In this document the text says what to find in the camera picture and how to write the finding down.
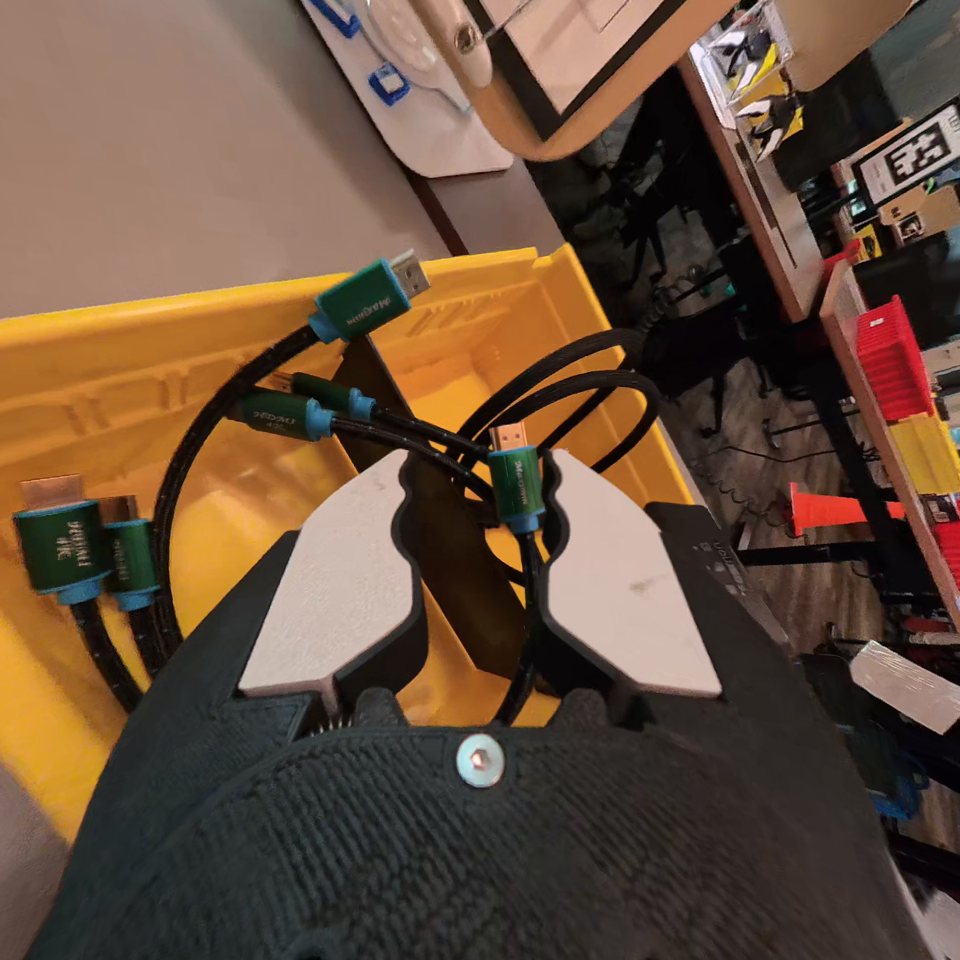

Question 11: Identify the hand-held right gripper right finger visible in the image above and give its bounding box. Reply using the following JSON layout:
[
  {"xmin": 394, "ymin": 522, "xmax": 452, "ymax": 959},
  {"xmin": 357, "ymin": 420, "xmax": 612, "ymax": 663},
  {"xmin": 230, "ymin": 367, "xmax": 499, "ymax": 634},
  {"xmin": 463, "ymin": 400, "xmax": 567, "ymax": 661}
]
[{"xmin": 540, "ymin": 448, "xmax": 725, "ymax": 727}]

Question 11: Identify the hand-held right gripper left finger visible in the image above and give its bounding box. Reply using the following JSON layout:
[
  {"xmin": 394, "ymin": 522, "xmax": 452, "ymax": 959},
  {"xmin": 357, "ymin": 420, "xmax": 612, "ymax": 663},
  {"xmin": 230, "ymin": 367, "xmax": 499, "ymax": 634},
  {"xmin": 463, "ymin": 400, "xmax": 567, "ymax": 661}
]
[{"xmin": 237, "ymin": 448, "xmax": 430, "ymax": 714}]

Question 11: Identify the yellow plastic bin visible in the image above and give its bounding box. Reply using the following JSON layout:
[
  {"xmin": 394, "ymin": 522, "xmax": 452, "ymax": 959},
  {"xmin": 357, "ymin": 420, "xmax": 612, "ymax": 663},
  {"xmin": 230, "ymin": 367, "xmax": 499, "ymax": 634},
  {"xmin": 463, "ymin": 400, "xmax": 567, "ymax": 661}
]
[{"xmin": 0, "ymin": 243, "xmax": 695, "ymax": 841}]

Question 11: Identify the orange traffic cone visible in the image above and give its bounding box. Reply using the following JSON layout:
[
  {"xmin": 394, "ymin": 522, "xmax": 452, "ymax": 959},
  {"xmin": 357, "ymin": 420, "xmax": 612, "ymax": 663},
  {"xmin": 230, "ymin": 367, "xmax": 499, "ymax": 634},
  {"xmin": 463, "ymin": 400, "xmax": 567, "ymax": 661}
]
[{"xmin": 783, "ymin": 480, "xmax": 906, "ymax": 538}]

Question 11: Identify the silver wrapped block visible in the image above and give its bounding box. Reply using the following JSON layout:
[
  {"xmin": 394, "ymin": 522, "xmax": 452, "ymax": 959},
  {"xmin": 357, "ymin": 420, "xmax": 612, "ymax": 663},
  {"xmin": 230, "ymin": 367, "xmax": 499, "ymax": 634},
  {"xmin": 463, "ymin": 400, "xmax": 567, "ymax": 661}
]
[{"xmin": 849, "ymin": 637, "xmax": 960, "ymax": 738}]

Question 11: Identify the red storage bin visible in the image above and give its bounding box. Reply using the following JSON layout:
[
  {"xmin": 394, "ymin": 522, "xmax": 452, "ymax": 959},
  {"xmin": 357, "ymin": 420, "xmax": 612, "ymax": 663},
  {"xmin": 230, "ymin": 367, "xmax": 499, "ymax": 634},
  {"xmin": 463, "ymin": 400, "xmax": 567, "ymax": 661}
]
[
  {"xmin": 932, "ymin": 519, "xmax": 960, "ymax": 595},
  {"xmin": 853, "ymin": 294, "xmax": 936, "ymax": 423}
]

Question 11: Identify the yellow storage bin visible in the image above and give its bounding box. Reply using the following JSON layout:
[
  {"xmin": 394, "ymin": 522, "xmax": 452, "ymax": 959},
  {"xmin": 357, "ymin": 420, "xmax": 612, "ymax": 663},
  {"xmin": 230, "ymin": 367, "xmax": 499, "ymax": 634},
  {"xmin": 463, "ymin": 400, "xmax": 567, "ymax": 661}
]
[{"xmin": 887, "ymin": 414, "xmax": 960, "ymax": 498}]

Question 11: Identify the small blue object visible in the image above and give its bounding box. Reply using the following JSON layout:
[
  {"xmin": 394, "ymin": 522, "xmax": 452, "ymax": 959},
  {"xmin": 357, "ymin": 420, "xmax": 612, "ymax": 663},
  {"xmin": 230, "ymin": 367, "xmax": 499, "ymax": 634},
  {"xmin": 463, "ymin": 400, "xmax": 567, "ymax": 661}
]
[{"xmin": 872, "ymin": 771, "xmax": 933, "ymax": 820}]

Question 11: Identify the wooden table with bins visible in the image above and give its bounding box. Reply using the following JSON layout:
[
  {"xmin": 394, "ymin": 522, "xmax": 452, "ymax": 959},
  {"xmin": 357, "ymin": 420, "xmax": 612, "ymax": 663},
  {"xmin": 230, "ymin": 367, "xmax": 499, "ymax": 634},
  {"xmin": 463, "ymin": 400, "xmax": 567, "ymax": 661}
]
[{"xmin": 819, "ymin": 261, "xmax": 960, "ymax": 625}]

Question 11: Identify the cardboard box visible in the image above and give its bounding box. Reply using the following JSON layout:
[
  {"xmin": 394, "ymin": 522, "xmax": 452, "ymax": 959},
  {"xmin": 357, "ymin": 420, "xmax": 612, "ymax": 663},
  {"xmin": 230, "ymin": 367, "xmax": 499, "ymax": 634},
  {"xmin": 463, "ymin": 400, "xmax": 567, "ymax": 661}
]
[{"xmin": 876, "ymin": 183, "xmax": 960, "ymax": 247}]

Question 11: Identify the white flat board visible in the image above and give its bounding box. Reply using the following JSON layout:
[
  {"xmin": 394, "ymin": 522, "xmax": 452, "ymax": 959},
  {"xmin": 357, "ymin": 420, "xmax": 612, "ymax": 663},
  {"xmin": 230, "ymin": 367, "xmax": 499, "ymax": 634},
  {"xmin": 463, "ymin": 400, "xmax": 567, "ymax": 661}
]
[{"xmin": 300, "ymin": 0, "xmax": 516, "ymax": 180}]

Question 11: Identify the blue clip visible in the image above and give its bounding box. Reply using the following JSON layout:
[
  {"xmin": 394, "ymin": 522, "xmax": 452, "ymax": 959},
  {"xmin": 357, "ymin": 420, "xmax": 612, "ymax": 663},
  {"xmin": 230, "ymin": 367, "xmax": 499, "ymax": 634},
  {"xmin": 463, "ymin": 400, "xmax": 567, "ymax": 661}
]
[
  {"xmin": 306, "ymin": 0, "xmax": 363, "ymax": 39},
  {"xmin": 366, "ymin": 63, "xmax": 413, "ymax": 107}
]

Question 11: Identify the clear plastic box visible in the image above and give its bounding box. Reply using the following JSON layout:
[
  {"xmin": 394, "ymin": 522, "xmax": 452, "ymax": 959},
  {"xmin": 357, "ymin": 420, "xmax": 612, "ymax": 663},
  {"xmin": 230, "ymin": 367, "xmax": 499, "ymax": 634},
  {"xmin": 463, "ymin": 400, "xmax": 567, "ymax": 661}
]
[{"xmin": 688, "ymin": 0, "xmax": 810, "ymax": 163}]

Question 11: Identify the printed tag sign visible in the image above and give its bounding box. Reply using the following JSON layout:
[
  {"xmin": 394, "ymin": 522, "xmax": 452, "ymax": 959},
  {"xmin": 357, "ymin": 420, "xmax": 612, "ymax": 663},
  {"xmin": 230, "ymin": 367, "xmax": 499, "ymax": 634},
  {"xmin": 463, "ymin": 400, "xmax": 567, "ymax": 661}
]
[{"xmin": 853, "ymin": 103, "xmax": 960, "ymax": 202}]

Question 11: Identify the bent plywood stand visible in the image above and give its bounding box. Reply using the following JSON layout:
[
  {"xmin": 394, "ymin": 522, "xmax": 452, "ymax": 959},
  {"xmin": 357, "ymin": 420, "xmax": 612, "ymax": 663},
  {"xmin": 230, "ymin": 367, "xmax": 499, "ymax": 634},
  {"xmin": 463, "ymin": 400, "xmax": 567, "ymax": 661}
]
[{"xmin": 408, "ymin": 0, "xmax": 744, "ymax": 163}]

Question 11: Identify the clear plastic dome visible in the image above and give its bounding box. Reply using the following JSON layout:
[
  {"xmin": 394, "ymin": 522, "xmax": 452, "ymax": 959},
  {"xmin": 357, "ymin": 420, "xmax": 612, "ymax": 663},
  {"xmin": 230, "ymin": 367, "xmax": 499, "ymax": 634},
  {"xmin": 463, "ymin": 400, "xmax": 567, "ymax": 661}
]
[{"xmin": 360, "ymin": 0, "xmax": 475, "ymax": 115}]

